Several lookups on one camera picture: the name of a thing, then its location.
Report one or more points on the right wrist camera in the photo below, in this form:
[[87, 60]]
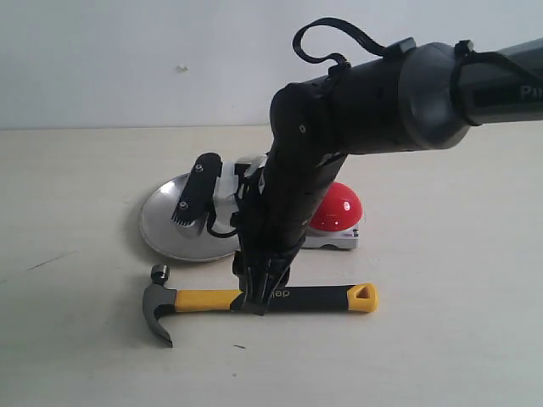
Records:
[[212, 192]]

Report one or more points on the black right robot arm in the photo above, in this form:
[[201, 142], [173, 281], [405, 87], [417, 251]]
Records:
[[425, 98]]

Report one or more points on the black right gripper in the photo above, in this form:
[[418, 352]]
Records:
[[278, 195]]

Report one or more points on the red dome push button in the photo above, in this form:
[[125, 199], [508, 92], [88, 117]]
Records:
[[336, 223]]

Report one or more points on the yellow black claw hammer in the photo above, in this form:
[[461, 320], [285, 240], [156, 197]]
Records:
[[159, 300]]

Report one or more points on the round steel plate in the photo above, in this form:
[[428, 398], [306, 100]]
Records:
[[191, 244]]

